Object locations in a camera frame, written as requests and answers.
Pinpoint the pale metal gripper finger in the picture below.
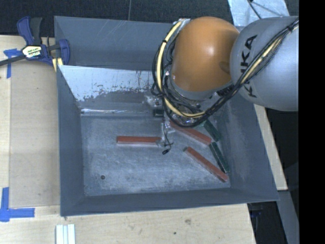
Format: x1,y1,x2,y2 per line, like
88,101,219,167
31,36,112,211
160,122,168,144
168,126,177,144

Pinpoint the red-brown flat block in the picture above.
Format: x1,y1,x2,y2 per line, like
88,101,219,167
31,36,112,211
116,135,163,145
183,146,230,184
169,120,212,146

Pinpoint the dark green flat block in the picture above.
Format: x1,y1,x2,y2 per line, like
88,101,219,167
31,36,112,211
203,119,222,142
208,141,232,174

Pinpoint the grey metal bin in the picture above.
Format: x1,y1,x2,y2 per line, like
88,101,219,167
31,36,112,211
53,15,281,217

